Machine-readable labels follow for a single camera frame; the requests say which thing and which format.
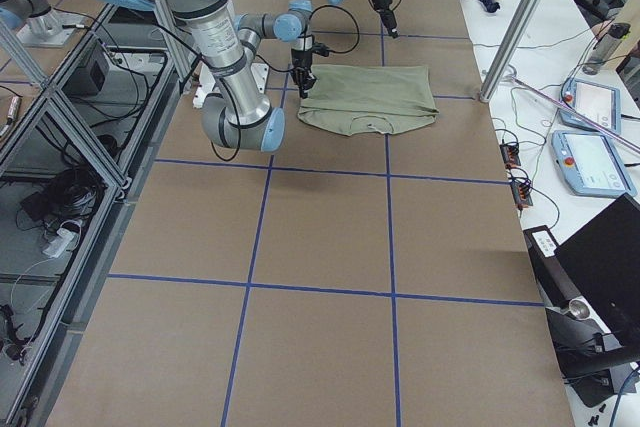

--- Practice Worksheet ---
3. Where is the green long-sleeve shirt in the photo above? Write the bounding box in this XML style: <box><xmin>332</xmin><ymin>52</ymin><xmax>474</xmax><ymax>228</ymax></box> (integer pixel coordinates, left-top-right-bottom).
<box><xmin>297</xmin><ymin>64</ymin><xmax>439</xmax><ymax>137</ymax></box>

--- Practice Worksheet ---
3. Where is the aluminium frame post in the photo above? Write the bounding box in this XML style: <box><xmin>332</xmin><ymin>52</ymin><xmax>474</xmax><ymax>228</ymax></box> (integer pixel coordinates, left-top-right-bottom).
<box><xmin>479</xmin><ymin>0</ymin><xmax>541</xmax><ymax>103</ymax></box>

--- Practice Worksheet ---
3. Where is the lower blue teach pendant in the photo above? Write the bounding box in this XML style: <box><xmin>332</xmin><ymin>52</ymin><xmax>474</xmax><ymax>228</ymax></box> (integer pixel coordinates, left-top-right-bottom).
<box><xmin>551</xmin><ymin>131</ymin><xmax>637</xmax><ymax>198</ymax></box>

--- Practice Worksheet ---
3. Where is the upper blue teach pendant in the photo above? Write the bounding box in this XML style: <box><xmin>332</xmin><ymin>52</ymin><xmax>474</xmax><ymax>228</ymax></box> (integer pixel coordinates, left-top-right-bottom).
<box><xmin>560</xmin><ymin>78</ymin><xmax>621</xmax><ymax>134</ymax></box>

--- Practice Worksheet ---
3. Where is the black box with label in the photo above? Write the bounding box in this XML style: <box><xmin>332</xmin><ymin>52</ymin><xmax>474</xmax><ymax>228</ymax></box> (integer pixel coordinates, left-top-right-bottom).
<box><xmin>523</xmin><ymin>226</ymin><xmax>572</xmax><ymax>308</ymax></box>

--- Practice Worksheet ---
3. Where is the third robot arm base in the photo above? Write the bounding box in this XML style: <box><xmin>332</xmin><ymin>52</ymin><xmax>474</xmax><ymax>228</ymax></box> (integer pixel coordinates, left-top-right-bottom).
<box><xmin>1</xmin><ymin>0</ymin><xmax>85</xmax><ymax>48</ymax></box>

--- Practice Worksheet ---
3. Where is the blue teach pendant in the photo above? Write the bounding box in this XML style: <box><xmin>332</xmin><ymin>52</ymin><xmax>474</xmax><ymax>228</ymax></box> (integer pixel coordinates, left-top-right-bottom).
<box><xmin>551</xmin><ymin>131</ymin><xmax>637</xmax><ymax>198</ymax></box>
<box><xmin>560</xmin><ymin>78</ymin><xmax>621</xmax><ymax>134</ymax></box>

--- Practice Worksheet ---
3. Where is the black monitor stand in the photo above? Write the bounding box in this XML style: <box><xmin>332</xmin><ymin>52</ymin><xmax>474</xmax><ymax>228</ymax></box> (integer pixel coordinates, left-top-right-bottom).
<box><xmin>545</xmin><ymin>308</ymin><xmax>639</xmax><ymax>407</ymax></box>

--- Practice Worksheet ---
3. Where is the white reacher grabber stick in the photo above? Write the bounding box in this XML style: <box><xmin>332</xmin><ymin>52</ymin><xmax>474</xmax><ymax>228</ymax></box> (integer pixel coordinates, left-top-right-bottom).
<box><xmin>501</xmin><ymin>73</ymin><xmax>639</xmax><ymax>154</ymax></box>

